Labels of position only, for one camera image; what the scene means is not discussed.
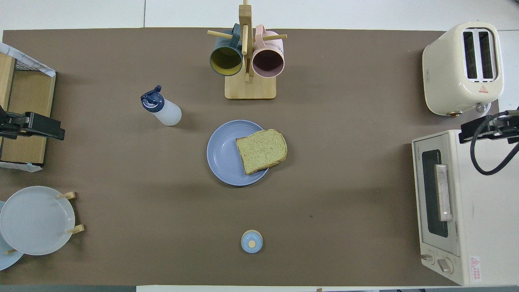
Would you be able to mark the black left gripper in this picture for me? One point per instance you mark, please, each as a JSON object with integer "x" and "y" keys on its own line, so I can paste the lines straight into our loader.
{"x": 14, "y": 123}

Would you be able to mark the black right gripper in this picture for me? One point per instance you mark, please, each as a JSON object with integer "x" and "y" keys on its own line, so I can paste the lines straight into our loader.
{"x": 511, "y": 127}

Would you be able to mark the clear bottle with navy cap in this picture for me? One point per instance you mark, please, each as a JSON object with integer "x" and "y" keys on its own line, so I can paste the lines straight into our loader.
{"x": 168, "y": 113}

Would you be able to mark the slice of toast bread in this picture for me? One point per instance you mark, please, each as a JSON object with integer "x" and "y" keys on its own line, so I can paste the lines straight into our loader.
{"x": 261, "y": 151}

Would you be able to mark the wooden plate rack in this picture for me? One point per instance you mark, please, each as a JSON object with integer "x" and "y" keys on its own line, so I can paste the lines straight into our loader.
{"x": 67, "y": 195}

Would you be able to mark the grey plate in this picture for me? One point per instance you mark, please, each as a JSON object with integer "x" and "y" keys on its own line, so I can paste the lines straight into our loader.
{"x": 36, "y": 221}

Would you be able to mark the light blue plate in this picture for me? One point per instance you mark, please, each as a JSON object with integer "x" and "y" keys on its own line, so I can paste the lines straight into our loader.
{"x": 6, "y": 261}

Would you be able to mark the blue round plate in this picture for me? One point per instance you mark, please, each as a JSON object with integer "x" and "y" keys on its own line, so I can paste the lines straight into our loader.
{"x": 223, "y": 154}

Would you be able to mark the wooden shelf box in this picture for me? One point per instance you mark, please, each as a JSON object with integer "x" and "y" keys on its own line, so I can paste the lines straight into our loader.
{"x": 30, "y": 93}

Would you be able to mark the white checked cloth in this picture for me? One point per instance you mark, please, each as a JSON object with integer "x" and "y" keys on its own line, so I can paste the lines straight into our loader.
{"x": 40, "y": 67}

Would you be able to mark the cream two-slot toaster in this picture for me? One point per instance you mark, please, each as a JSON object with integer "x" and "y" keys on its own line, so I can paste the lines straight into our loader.
{"x": 444, "y": 73}

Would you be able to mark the white toaster oven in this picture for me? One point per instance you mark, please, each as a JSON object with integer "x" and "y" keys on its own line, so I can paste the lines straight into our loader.
{"x": 486, "y": 211}

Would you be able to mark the brown table mat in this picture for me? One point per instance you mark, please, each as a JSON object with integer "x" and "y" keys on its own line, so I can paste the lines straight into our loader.
{"x": 344, "y": 182}

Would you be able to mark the dark teal mug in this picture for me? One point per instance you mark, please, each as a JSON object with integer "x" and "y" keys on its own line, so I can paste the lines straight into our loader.
{"x": 226, "y": 61}

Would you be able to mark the wooden mug tree stand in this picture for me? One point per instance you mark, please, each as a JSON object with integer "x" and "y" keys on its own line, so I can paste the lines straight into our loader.
{"x": 250, "y": 89}

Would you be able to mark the pink mug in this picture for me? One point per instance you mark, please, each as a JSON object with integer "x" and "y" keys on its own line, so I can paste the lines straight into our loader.
{"x": 267, "y": 63}

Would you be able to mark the small blue bell wooden knob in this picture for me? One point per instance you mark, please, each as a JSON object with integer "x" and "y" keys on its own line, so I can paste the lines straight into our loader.
{"x": 251, "y": 241}

